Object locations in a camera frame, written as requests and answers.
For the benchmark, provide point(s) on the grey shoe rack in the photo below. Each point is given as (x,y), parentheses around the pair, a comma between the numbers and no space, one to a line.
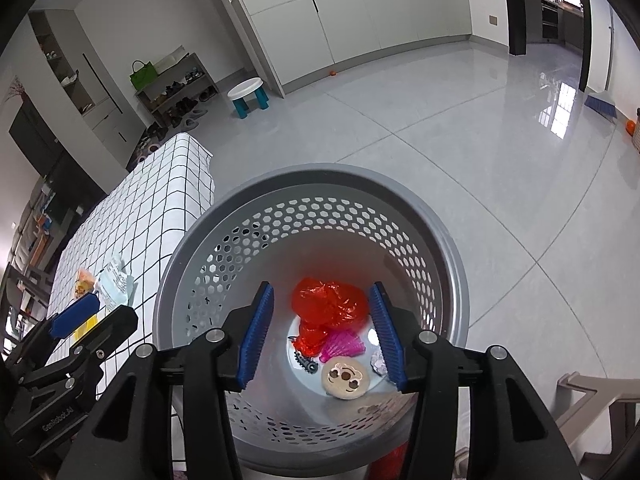
(172,93)

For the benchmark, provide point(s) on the black tall cabinet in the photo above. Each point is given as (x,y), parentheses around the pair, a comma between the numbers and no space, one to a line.
(72,187)

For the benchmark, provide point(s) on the white black grid tablecloth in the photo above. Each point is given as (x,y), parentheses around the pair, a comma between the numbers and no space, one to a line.
(142,221)

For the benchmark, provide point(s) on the red plastic bag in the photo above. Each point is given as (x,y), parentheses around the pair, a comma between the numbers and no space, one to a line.
(323,307)

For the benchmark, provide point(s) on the grey perforated trash basket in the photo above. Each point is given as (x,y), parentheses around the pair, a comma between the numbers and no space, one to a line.
(321,236)

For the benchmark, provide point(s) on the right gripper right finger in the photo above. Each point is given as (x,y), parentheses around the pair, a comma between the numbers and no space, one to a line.
(422,363)

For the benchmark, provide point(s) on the white stool teal legs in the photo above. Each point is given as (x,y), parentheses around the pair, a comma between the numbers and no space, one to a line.
(250,87)

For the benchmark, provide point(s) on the white teal wipes packet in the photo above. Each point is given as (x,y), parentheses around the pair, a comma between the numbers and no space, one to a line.
(115,285)

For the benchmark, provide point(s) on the white paper ball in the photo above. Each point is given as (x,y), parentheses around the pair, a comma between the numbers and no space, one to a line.
(377,363)

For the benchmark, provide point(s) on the green handbag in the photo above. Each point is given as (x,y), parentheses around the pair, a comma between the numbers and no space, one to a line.
(142,74)

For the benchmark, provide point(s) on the grey metal chain toy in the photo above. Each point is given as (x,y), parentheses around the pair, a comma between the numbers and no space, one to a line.
(300,362)

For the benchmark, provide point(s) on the beige round plush toy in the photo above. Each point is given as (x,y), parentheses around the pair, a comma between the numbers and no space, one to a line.
(344,378)

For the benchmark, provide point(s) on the beige chair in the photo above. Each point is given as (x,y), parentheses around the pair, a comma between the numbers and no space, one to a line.
(618,398)

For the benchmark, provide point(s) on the pink mesh plastic piece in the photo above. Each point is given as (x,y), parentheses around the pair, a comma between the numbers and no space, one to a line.
(342,343)

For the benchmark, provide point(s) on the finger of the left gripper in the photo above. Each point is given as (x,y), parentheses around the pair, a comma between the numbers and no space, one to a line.
(66,322)
(112,324)

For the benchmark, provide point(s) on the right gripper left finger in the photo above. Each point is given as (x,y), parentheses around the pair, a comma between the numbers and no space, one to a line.
(222,360)

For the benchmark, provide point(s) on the white wall cabinets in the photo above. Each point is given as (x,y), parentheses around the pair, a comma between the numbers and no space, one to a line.
(296,42)

